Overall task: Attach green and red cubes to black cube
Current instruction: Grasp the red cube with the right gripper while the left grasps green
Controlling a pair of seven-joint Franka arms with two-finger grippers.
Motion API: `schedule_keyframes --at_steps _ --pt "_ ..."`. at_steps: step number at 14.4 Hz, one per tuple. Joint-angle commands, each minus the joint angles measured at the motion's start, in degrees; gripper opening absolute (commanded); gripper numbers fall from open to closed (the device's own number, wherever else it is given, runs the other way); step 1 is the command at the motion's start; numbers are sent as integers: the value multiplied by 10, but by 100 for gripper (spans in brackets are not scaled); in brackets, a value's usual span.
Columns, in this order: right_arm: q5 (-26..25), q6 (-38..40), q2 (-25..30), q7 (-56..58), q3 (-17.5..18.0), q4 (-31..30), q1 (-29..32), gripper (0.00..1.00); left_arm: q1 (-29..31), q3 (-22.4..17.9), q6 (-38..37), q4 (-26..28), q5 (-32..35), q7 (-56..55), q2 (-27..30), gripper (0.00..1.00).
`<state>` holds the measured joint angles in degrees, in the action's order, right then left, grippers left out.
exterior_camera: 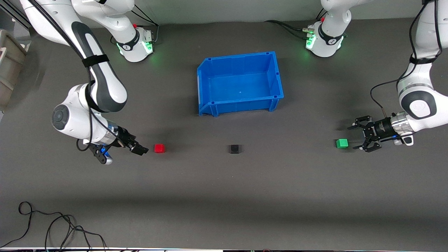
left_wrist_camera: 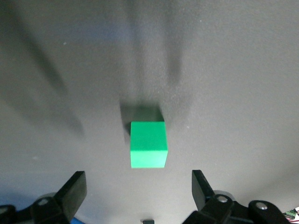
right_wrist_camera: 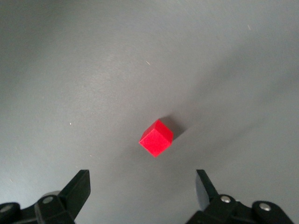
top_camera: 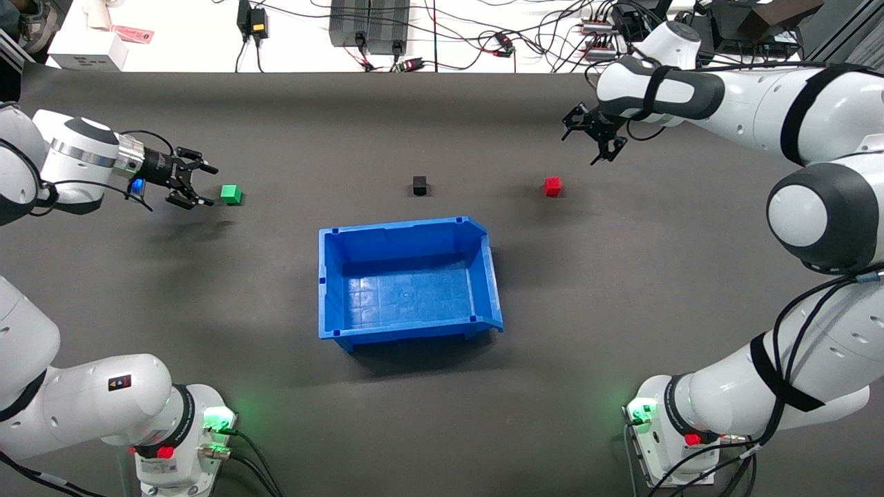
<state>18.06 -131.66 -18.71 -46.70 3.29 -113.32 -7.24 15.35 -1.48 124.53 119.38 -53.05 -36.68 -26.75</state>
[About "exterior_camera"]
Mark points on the small red cube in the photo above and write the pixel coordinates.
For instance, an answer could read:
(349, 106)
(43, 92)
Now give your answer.
(159, 148)

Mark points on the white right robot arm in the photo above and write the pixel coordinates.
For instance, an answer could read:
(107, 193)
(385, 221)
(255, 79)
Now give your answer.
(105, 80)

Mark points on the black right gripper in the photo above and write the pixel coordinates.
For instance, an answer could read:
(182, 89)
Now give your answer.
(123, 137)

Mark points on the small black cube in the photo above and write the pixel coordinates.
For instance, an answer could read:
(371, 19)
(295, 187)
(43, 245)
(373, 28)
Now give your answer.
(235, 149)

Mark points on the black metal frame bars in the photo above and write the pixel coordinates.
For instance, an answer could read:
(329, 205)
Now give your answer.
(15, 17)

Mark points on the blue plastic bin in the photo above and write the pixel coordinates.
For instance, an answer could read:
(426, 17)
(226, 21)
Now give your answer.
(241, 84)

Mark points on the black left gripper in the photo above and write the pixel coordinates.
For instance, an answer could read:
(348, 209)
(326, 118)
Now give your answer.
(379, 128)

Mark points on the small green cube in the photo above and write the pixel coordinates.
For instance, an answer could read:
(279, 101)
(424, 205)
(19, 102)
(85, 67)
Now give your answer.
(342, 143)

